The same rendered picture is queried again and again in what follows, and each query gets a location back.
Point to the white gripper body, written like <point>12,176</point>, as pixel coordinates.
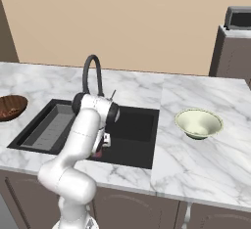
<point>99,145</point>

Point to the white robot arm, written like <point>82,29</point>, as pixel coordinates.
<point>78,141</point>

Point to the black sink basin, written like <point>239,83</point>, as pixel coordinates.
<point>130,135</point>

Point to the black faucet lever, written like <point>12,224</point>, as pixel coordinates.
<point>113,94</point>

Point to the black curved sink faucet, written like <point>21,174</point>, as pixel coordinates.
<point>87,69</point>

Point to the brown wooden bowl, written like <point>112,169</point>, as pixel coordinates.
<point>10,107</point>

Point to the pale green bowl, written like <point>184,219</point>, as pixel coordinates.
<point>199,123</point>

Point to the reddish brown mushroom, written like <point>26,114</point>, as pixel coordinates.
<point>97,155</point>

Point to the brown cupboard door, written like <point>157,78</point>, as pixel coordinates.
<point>29,200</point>
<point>137,210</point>
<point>222,218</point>

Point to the grey toaster oven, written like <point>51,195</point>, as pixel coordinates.
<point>238,17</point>

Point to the dark brown wall cabinet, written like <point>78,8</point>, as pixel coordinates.
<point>6,40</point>

